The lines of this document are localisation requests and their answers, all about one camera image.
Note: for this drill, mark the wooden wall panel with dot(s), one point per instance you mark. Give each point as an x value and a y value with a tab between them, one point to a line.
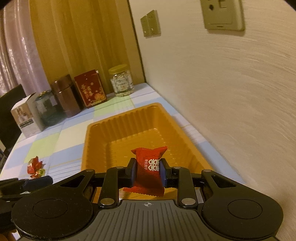
73	37

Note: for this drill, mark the red foil candy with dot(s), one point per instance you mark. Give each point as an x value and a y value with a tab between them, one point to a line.
35	168

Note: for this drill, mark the orange plastic tray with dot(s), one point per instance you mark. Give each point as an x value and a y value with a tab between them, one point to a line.
109	142

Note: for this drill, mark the pink curtain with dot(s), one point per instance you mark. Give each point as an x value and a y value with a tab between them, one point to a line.
20	60

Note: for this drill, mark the red candy packet white print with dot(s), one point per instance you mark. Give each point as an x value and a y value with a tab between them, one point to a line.
148	180

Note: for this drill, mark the double wall switch plate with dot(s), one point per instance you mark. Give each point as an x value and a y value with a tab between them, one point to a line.
150	24

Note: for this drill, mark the black chair back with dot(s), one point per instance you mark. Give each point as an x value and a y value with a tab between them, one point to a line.
10	131

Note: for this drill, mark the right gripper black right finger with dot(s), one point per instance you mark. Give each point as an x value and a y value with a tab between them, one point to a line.
179	178

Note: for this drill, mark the brown metal canister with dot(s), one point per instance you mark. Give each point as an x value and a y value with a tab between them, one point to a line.
66	93

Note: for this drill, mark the clear jar yellow lid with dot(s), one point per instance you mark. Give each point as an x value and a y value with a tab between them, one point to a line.
121	80

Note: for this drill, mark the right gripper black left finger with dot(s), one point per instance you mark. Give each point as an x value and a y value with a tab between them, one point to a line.
116	178

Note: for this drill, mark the wall socket plate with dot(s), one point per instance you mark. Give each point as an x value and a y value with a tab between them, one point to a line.
223	15

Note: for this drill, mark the dark green glass jar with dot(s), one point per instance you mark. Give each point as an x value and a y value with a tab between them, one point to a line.
49	108

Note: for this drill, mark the red gift box gold print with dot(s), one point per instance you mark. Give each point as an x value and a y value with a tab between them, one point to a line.
90	88

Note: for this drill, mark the checkered tablecloth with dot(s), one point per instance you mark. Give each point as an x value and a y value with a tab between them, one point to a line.
61	146

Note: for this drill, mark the white cardboard product box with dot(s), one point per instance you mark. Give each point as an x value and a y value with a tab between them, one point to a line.
27	116

